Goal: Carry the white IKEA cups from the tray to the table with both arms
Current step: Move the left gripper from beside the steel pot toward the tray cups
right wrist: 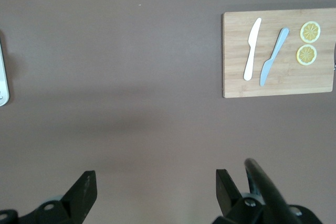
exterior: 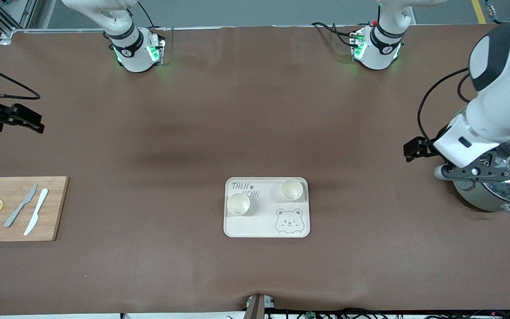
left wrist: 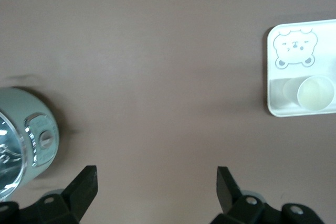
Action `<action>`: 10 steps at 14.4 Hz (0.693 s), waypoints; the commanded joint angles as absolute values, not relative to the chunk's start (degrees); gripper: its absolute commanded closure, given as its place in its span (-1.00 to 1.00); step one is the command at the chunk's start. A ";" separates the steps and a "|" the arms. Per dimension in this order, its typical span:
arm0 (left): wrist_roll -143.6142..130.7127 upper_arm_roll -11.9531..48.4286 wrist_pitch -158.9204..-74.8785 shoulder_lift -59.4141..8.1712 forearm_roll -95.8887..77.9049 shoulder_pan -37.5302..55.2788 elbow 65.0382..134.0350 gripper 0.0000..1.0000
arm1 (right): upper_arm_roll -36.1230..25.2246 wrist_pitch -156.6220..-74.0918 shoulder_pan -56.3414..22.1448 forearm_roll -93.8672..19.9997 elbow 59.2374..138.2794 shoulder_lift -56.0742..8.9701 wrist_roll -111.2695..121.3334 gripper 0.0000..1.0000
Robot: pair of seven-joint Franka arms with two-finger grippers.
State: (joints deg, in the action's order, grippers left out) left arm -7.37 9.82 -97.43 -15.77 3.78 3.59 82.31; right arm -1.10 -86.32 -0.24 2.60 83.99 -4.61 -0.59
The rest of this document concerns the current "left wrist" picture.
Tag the glass pot lid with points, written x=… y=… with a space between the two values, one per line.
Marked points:
x=8 y=145

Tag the white plastic cup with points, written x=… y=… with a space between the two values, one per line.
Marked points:
x=315 y=95

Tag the cream bear print tray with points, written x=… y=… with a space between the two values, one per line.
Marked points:
x=294 y=95

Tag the grey-green electric cooking pot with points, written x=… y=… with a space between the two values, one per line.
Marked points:
x=31 y=103

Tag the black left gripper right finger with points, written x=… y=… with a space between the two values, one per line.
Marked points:
x=228 y=195

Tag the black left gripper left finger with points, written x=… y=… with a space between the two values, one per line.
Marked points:
x=78 y=192

